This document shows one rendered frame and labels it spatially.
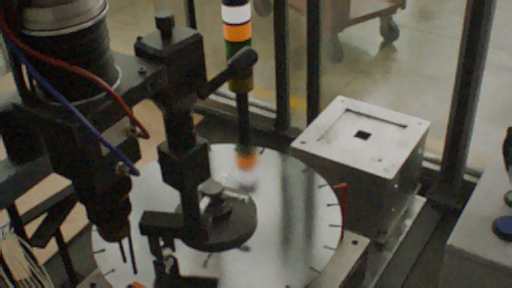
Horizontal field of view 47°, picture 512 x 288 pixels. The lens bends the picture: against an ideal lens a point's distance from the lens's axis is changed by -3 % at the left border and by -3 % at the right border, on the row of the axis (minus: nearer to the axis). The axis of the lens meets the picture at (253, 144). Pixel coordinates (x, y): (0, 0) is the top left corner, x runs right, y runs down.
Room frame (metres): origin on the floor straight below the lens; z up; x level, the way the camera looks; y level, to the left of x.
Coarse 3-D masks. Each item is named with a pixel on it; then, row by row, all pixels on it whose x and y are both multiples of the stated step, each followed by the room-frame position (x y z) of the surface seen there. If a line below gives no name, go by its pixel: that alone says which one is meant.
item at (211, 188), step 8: (224, 168) 0.64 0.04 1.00; (224, 176) 0.62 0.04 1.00; (208, 184) 0.60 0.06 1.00; (216, 184) 0.60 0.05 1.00; (200, 192) 0.60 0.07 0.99; (208, 192) 0.58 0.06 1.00; (216, 192) 0.58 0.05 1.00; (224, 192) 0.59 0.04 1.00; (208, 200) 0.58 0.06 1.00; (216, 200) 0.58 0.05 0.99; (224, 200) 0.59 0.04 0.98; (232, 200) 0.58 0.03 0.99; (240, 200) 0.57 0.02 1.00; (208, 208) 0.58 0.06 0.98; (216, 208) 0.58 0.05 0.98
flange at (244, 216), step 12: (240, 192) 0.63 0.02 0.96; (180, 204) 0.62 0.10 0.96; (228, 204) 0.59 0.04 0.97; (240, 204) 0.61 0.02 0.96; (252, 204) 0.61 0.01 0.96; (216, 216) 0.57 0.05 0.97; (228, 216) 0.58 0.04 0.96; (240, 216) 0.58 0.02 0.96; (252, 216) 0.58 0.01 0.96; (216, 228) 0.56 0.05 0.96; (228, 228) 0.56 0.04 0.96; (240, 228) 0.56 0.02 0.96; (252, 228) 0.57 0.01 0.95; (216, 240) 0.54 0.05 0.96; (228, 240) 0.54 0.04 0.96; (240, 240) 0.55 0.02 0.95
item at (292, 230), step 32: (224, 160) 0.72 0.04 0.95; (256, 160) 0.71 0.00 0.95; (288, 160) 0.71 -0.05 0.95; (160, 192) 0.65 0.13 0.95; (256, 192) 0.64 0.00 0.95; (288, 192) 0.64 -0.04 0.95; (320, 192) 0.63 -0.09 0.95; (256, 224) 0.58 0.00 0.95; (288, 224) 0.57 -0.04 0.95; (320, 224) 0.57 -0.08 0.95; (96, 256) 0.54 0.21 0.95; (128, 256) 0.53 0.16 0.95; (192, 256) 0.53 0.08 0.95; (224, 256) 0.52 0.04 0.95; (256, 256) 0.52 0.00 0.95; (288, 256) 0.52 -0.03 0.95; (320, 256) 0.52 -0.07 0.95
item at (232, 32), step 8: (224, 24) 0.89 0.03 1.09; (232, 24) 0.88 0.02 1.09; (240, 24) 0.88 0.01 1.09; (248, 24) 0.89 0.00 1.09; (224, 32) 0.89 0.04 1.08; (232, 32) 0.88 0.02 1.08; (240, 32) 0.88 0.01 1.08; (248, 32) 0.88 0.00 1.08; (232, 40) 0.88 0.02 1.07; (240, 40) 0.88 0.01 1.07
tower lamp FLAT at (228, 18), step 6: (222, 6) 0.89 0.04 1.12; (228, 6) 0.88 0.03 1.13; (234, 6) 0.88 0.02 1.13; (240, 6) 0.88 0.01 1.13; (246, 6) 0.88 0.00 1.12; (222, 12) 0.89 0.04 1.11; (228, 12) 0.88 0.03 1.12; (234, 12) 0.88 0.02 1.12; (240, 12) 0.88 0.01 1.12; (246, 12) 0.88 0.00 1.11; (228, 18) 0.88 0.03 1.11; (234, 18) 0.88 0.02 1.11; (240, 18) 0.88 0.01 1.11; (246, 18) 0.88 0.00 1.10
